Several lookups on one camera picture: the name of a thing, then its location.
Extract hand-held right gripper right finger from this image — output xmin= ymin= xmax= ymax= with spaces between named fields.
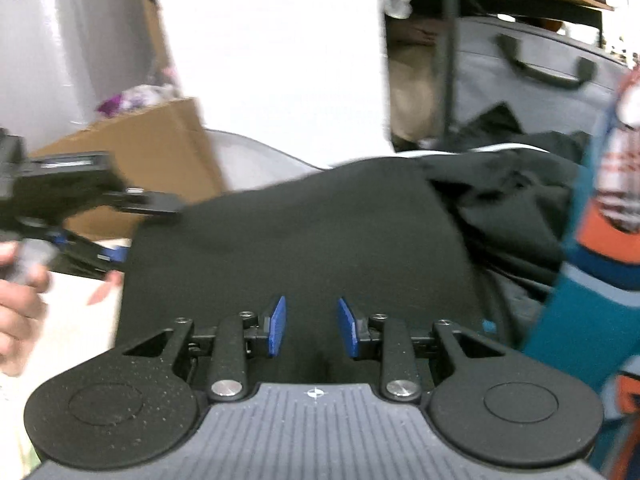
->
xmin=337 ymin=297 xmax=513 ymax=403

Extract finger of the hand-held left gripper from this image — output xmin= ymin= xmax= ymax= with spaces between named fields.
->
xmin=100 ymin=186 xmax=182 ymax=224
xmin=47 ymin=229 xmax=130 ymax=279

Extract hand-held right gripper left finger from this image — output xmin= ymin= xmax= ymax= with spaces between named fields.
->
xmin=121 ymin=295 xmax=288 ymax=402

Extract black pants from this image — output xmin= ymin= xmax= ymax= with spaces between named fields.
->
xmin=116 ymin=156 xmax=503 ymax=391

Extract person's left hand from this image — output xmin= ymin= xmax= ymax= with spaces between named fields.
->
xmin=0 ymin=241 xmax=52 ymax=377

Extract large folded cardboard sheet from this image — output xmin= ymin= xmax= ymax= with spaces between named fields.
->
xmin=27 ymin=96 xmax=227 ymax=242

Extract bear printed blanket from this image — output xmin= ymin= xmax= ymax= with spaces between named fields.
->
xmin=0 ymin=272 xmax=125 ymax=480

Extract purple refill pouch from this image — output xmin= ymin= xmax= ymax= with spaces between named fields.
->
xmin=94 ymin=84 xmax=177 ymax=120

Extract grey curved chair back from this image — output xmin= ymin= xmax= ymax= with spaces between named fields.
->
xmin=204 ymin=129 xmax=323 ymax=195

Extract grey upright mattress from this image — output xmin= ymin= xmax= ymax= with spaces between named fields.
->
xmin=0 ymin=0 xmax=153 ymax=128

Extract tall cardboard panel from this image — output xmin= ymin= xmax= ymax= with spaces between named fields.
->
xmin=134 ymin=0 xmax=176 ymax=103

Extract black garment pile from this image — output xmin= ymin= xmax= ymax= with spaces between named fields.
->
xmin=422 ymin=101 xmax=593 ymax=306

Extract teal patterned cloth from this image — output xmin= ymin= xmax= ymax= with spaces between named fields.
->
xmin=517 ymin=65 xmax=640 ymax=480

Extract beige cloth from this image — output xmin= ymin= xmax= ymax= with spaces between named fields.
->
xmin=386 ymin=14 xmax=447 ymax=147

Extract black metal table leg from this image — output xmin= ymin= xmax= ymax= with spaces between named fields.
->
xmin=436 ymin=0 xmax=463 ymax=153

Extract grey fabric storage bag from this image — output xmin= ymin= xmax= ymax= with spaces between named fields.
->
xmin=450 ymin=14 xmax=640 ymax=138

